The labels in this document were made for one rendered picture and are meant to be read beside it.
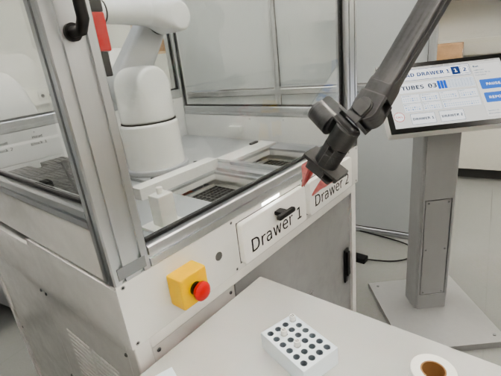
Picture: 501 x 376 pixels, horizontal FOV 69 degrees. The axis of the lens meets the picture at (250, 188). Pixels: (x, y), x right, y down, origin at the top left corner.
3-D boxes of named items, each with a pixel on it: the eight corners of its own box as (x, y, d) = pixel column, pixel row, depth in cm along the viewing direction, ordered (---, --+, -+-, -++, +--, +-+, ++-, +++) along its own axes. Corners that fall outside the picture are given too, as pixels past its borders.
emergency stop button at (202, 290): (213, 295, 76) (211, 278, 74) (199, 306, 73) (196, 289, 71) (203, 290, 77) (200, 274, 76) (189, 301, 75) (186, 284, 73)
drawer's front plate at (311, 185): (352, 185, 134) (351, 156, 131) (311, 215, 114) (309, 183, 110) (347, 184, 135) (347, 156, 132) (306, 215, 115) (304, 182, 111)
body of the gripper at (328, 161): (313, 151, 93) (327, 127, 88) (345, 176, 90) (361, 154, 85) (300, 158, 88) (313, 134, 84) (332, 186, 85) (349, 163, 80)
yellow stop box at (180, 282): (212, 294, 79) (207, 265, 76) (187, 313, 74) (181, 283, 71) (196, 286, 82) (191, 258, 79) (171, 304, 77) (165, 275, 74)
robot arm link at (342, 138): (350, 133, 77) (367, 131, 81) (331, 113, 81) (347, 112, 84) (335, 157, 82) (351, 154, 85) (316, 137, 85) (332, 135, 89)
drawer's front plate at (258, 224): (306, 218, 112) (305, 185, 108) (246, 265, 92) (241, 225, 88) (302, 218, 113) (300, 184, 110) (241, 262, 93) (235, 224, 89)
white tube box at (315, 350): (338, 363, 68) (338, 347, 67) (304, 389, 64) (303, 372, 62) (294, 327, 78) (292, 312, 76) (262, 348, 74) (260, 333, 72)
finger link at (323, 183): (306, 177, 98) (322, 151, 92) (326, 195, 96) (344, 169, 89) (291, 186, 93) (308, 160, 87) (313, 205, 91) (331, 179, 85)
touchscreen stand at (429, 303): (508, 346, 160) (549, 111, 125) (404, 356, 161) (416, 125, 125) (448, 279, 207) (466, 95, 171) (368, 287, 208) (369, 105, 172)
